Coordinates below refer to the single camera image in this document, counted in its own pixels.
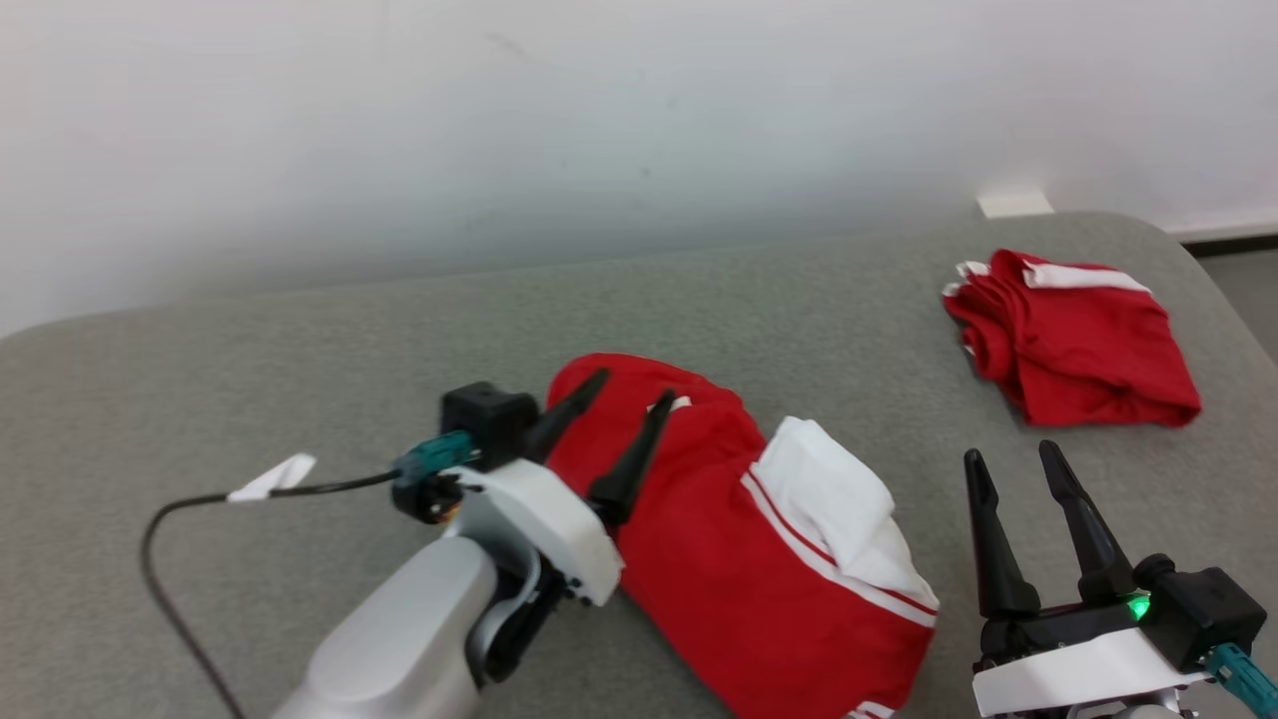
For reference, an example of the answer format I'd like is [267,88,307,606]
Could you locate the white paper cable tag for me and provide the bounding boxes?
[227,453,319,504]

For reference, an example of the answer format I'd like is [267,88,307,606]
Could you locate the white skirting board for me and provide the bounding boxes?
[1163,212,1278,245]

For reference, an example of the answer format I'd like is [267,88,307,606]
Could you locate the red shorts with white stripe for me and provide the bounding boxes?
[942,248,1203,429]

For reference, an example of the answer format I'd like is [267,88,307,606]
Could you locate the red jersey with white trim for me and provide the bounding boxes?
[544,352,942,719]

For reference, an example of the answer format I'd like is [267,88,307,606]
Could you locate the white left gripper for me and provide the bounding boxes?
[391,367,678,607]

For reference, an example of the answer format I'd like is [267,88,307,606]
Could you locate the small white wall block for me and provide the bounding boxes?
[976,190,1055,220]

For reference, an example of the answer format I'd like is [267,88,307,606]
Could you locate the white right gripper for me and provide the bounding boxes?
[963,439,1214,719]

